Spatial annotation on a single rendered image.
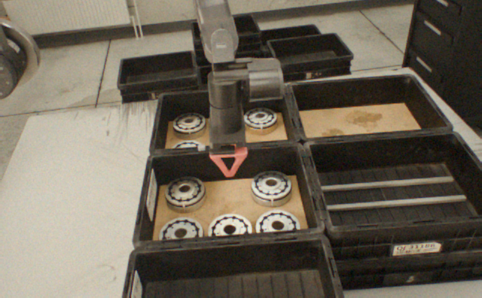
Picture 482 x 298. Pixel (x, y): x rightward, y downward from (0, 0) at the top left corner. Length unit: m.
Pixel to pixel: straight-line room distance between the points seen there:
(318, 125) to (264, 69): 0.63
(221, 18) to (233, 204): 0.52
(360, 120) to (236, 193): 0.48
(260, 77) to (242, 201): 0.45
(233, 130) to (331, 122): 0.64
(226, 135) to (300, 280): 0.36
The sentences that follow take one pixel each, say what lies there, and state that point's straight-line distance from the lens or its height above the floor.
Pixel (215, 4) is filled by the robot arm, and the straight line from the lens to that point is 0.74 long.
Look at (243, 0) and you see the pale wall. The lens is 4.15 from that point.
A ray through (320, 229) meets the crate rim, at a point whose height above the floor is 0.93.
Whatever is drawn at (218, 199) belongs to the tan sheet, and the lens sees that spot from 1.10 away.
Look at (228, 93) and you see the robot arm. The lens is 0.72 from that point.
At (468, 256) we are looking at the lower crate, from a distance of 1.09.
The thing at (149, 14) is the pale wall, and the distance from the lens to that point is 4.14.
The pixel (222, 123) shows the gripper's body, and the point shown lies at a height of 1.18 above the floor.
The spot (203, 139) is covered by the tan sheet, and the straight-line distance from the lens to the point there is 1.30.
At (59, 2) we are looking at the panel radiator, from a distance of 4.08.
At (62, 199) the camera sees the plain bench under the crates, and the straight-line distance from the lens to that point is 1.43.
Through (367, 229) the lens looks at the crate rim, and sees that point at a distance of 0.92.
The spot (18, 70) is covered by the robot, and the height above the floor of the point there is 1.13.
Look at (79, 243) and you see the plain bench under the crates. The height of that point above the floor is 0.70.
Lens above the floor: 1.62
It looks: 38 degrees down
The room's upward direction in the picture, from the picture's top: 5 degrees counter-clockwise
